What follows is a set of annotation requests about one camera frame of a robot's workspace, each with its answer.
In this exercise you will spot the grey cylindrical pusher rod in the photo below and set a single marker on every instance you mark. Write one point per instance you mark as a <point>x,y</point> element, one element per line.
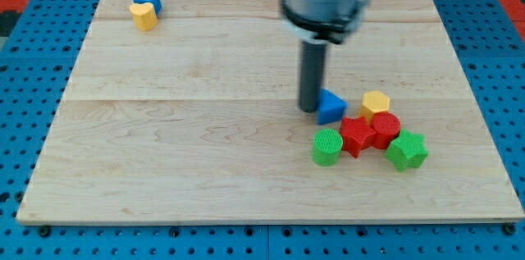
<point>311,72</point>

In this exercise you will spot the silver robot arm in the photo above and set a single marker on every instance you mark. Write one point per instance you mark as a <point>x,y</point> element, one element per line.
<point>318,23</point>

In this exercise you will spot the yellow heart block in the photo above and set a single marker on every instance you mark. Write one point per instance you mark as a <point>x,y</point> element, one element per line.
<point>144,15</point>

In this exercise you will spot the blue triangle block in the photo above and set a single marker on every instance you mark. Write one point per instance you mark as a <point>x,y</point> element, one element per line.
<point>331,108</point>

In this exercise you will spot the yellow hexagon block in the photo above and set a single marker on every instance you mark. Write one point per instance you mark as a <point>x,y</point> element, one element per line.
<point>372,103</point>

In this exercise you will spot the red star block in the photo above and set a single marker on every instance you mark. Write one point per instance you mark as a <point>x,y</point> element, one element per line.
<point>357,135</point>

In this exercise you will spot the green cylinder block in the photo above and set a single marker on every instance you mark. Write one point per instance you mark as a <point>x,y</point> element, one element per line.
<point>327,145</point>

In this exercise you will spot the red cylinder block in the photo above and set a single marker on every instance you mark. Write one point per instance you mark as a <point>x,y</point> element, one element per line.
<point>387,127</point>

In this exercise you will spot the wooden board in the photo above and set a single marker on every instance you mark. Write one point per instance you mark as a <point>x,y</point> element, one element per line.
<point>196,123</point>

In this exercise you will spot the green star block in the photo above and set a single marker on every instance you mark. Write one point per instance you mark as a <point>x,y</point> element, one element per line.
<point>408,150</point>

